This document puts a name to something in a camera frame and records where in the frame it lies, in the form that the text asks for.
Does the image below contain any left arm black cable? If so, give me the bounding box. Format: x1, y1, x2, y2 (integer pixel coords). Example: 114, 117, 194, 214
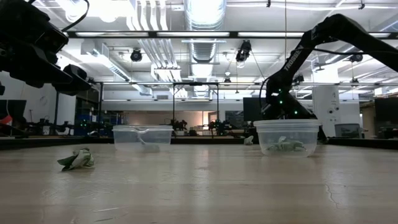
60, 0, 90, 32

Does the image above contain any thin yellow hanging cord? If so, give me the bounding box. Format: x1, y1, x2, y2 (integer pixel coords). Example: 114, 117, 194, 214
283, 0, 288, 62

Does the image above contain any overhead LED light bar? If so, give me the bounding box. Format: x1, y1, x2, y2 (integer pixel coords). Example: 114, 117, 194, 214
67, 30, 398, 40

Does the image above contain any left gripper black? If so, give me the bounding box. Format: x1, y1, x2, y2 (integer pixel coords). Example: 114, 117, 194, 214
0, 0, 93, 96

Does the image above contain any round clear plastic bin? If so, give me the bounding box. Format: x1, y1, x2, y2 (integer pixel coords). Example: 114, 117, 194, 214
253, 119, 323, 157

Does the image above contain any black aluminium table frame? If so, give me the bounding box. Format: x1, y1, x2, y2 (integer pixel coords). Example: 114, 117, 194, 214
0, 136, 398, 152

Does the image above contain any silver ventilation duct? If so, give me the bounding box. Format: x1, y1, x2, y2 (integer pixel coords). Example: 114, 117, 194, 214
183, 0, 228, 65

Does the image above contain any black background rig frame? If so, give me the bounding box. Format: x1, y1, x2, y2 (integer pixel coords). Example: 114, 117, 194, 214
172, 82, 220, 130

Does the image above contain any black monitor screen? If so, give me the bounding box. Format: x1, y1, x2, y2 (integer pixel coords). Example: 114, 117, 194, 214
243, 97, 267, 123
0, 99, 27, 121

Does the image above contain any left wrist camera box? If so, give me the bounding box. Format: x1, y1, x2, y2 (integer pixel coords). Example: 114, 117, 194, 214
43, 20, 70, 55

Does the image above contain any rectangular clear plastic bin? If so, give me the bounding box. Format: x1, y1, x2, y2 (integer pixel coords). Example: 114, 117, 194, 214
112, 124, 174, 152

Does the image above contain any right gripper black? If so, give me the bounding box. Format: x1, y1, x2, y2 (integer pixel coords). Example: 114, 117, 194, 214
260, 85, 328, 144

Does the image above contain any dark partition panel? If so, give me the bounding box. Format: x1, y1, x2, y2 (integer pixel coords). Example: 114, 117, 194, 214
374, 98, 398, 140

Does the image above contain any white pillar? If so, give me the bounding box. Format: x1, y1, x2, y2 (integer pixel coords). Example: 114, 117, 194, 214
312, 67, 341, 138

